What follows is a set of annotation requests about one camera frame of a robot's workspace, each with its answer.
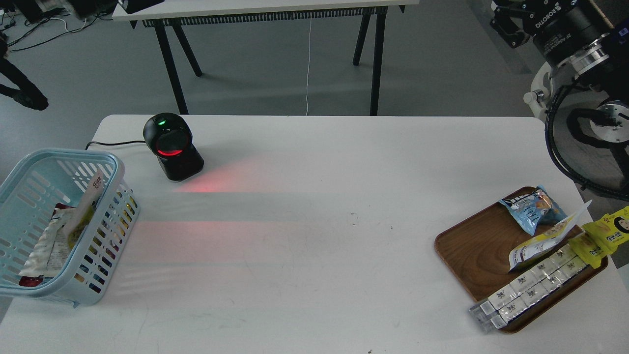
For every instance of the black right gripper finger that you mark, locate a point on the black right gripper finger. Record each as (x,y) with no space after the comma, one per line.
(508,4)
(503,24)

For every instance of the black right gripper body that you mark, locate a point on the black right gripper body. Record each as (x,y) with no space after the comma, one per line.
(560,28)

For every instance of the yellow white bean snack pouch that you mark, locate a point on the yellow white bean snack pouch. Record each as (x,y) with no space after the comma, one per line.
(69,223)

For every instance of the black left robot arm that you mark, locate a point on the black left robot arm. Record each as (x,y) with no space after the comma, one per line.
(26,93)

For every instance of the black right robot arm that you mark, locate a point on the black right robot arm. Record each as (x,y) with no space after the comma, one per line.
(583,51)

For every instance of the blue snack bag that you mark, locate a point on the blue snack bag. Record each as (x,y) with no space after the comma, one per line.
(533,208)

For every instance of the yellow cartoon snack bag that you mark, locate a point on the yellow cartoon snack bag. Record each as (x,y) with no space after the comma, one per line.
(601,237)

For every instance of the light blue plastic basket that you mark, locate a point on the light blue plastic basket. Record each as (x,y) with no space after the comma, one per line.
(39,182)

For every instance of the brown wooden tray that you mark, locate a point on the brown wooden tray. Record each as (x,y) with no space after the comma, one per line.
(476,252)

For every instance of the silver white biscuit pack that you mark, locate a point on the silver white biscuit pack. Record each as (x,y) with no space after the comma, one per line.
(527,291)

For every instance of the white background table black legs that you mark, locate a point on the white background table black legs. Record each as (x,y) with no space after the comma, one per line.
(179,13)

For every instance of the black barcode scanner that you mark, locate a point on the black barcode scanner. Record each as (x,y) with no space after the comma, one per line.
(170,139)

